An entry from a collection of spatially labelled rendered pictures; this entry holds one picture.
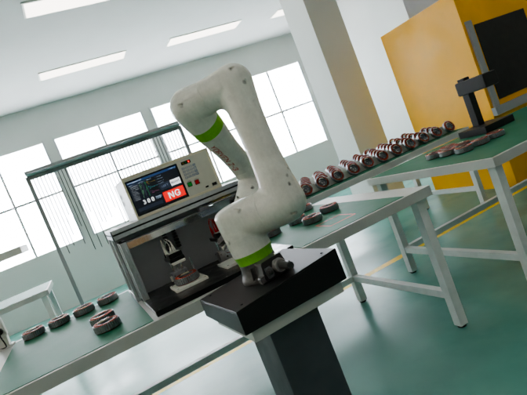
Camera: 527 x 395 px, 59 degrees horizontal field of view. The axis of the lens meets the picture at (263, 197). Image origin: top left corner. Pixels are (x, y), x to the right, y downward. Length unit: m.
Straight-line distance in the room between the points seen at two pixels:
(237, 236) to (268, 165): 0.23
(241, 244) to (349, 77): 4.75
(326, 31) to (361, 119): 1.14
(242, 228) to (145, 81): 7.66
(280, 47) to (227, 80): 8.55
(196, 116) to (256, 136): 0.22
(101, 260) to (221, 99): 7.19
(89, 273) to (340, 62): 5.31
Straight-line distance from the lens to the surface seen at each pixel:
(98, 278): 8.54
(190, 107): 1.50
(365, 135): 5.97
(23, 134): 8.67
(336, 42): 6.08
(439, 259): 2.53
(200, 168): 2.31
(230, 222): 1.42
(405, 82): 5.73
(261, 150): 1.41
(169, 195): 2.26
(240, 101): 1.44
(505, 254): 2.91
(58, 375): 1.90
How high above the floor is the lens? 1.18
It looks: 5 degrees down
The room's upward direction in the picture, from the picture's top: 22 degrees counter-clockwise
